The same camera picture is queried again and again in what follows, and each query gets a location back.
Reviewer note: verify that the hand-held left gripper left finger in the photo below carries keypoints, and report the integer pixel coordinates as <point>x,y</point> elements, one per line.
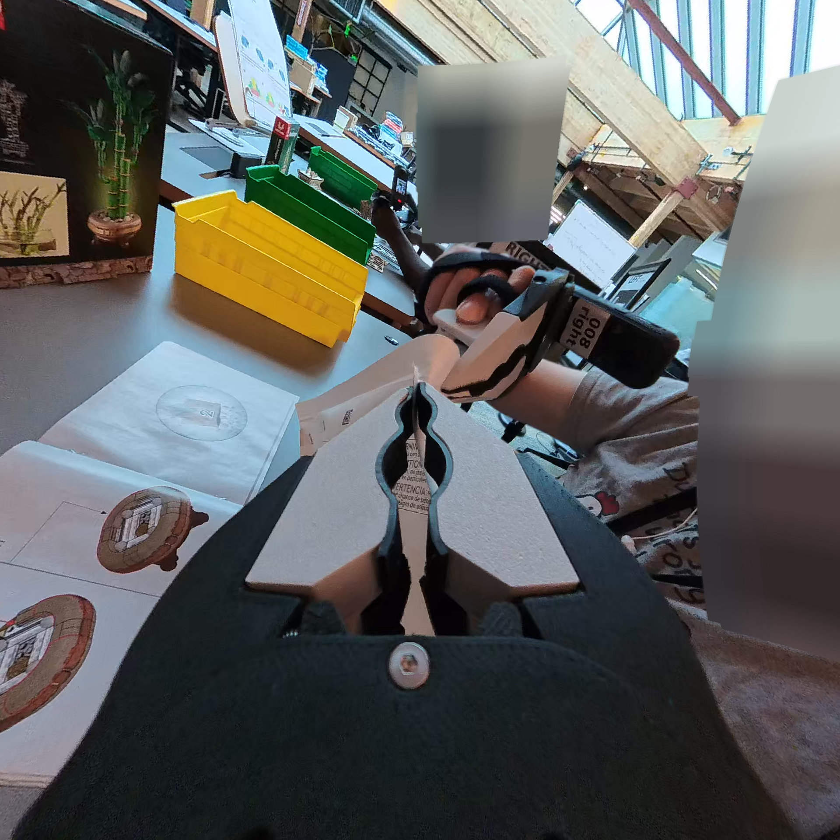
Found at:
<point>315,525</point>

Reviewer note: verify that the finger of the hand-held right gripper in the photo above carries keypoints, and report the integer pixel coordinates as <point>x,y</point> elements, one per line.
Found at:
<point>485,348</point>
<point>518,377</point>

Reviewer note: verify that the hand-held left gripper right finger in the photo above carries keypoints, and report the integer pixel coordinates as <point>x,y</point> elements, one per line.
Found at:
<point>512,525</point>

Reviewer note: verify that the white paper bag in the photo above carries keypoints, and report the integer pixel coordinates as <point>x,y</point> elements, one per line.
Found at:
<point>367,394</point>

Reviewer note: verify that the person's right forearm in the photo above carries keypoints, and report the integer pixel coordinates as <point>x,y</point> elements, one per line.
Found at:
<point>538,400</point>

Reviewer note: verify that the person's right hand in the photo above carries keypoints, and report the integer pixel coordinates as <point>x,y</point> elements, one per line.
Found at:
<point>472,295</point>

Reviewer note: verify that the black framed monitor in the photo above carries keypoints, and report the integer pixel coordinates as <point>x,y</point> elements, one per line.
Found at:
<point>640,282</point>

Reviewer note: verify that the person in grey shirt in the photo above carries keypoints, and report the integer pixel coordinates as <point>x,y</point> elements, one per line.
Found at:
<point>630,446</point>

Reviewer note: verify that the whiteboard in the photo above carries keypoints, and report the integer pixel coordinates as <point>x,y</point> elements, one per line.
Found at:
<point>590,243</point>

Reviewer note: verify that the green plastic bin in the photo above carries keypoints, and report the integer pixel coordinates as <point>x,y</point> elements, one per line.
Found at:
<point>308,210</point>
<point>348,174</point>

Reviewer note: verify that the yellow plastic bin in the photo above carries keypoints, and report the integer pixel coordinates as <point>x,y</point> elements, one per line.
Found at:
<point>262,262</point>

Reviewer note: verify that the open instruction booklet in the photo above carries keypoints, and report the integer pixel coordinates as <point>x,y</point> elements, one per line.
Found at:
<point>65,525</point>

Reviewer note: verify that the red green carton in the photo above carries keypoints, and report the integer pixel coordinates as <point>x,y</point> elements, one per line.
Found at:
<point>282,141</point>

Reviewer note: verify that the small black device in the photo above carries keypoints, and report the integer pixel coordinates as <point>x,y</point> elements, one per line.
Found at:
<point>246,164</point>

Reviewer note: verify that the white board stand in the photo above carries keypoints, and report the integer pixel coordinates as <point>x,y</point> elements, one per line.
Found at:
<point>223,128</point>

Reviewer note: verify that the printed instruction sheet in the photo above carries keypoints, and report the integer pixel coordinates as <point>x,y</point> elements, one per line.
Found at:
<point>262,65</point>

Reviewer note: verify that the colour instruction sheet on clipboard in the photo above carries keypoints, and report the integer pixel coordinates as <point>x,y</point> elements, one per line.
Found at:
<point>222,79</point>

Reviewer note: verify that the black bamboo set box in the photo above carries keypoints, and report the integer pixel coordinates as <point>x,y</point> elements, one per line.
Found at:
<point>65,98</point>

